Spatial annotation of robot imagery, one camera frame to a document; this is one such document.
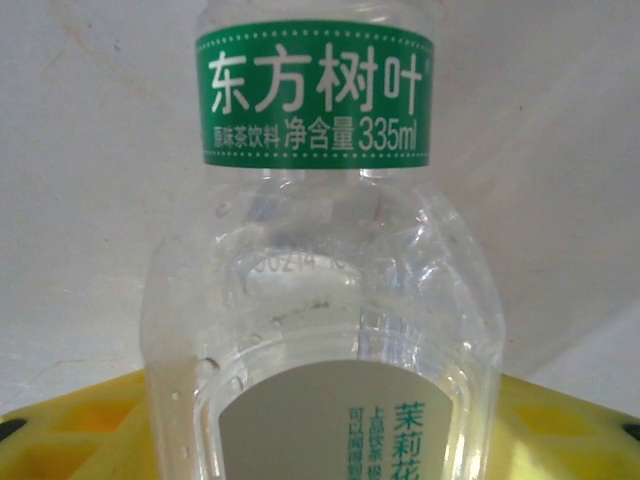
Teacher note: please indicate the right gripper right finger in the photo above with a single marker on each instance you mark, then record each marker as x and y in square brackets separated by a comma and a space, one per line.
[570, 440]

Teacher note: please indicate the clear tea bottle green band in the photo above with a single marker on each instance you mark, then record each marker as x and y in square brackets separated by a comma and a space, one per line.
[310, 100]

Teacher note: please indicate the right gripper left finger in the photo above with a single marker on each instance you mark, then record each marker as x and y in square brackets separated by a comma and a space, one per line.
[65, 440]

